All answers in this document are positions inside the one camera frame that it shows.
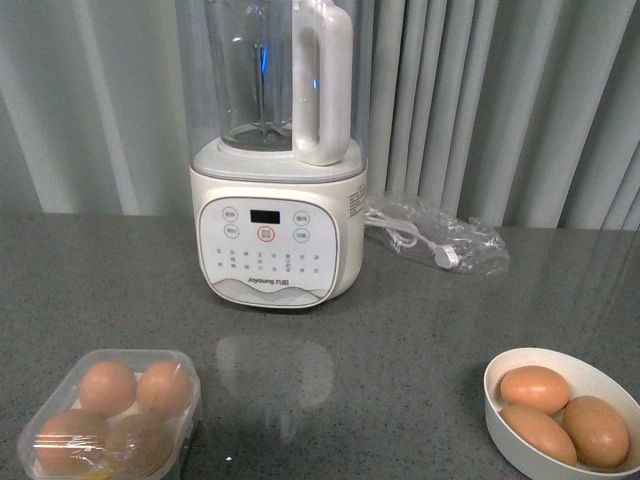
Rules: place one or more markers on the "brown egg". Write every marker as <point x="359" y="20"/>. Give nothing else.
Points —
<point x="71" y="443"/>
<point x="108" y="388"/>
<point x="164" y="390"/>

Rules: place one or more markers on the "brown egg bowl top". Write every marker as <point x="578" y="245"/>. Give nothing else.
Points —
<point x="536" y="386"/>

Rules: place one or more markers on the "white bowl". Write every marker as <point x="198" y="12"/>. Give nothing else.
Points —
<point x="583" y="379"/>

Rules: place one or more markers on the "white Joyoung blender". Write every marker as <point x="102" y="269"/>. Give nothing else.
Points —
<point x="277" y="100"/>

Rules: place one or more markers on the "brown egg back left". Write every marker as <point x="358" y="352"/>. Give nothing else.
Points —
<point x="108" y="388"/>

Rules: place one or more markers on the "brown egg bowl right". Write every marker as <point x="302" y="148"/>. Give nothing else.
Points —
<point x="598" y="432"/>

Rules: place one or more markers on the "white power cable plug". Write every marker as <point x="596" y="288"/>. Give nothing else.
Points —
<point x="405" y="234"/>

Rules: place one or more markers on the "brown egg front left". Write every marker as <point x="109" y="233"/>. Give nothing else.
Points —
<point x="71" y="443"/>

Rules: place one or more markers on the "clear plastic bag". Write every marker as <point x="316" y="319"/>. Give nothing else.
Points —
<point x="481" y="249"/>

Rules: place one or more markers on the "brown egg bowl front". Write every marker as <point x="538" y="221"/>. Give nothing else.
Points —
<point x="541" y="432"/>

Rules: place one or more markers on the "brown egg back right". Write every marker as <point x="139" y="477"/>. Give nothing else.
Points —
<point x="164" y="390"/>

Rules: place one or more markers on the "brown egg bowl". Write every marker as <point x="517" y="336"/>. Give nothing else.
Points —
<point x="598" y="432"/>
<point x="536" y="386"/>
<point x="541" y="432"/>

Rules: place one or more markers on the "brown egg carried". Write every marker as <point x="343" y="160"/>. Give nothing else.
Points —
<point x="137" y="446"/>

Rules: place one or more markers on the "clear plastic egg box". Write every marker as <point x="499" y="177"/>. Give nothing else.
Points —
<point x="66" y="397"/>

